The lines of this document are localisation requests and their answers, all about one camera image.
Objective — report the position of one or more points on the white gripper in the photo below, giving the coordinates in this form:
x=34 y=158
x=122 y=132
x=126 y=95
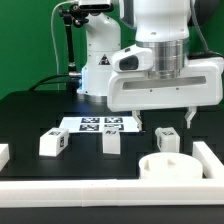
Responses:
x=199 y=84

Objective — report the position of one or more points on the white front fence bar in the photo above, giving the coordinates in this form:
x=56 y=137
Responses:
x=92 y=193

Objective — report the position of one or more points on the white marker sheet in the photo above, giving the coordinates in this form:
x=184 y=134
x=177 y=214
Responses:
x=97 y=124

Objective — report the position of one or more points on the white left fence bar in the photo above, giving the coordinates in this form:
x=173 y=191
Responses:
x=4 y=155

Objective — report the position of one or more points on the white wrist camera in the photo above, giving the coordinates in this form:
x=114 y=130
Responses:
x=132 y=59

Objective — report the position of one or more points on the white round stool seat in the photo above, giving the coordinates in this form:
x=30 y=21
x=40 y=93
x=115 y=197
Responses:
x=169 y=165

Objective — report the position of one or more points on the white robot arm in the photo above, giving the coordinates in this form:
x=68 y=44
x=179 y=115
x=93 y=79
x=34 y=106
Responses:
x=156 y=72

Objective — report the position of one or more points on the white camera on mount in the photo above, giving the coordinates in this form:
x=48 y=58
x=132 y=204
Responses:
x=96 y=5

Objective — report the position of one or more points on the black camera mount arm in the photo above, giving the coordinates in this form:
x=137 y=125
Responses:
x=72 y=17

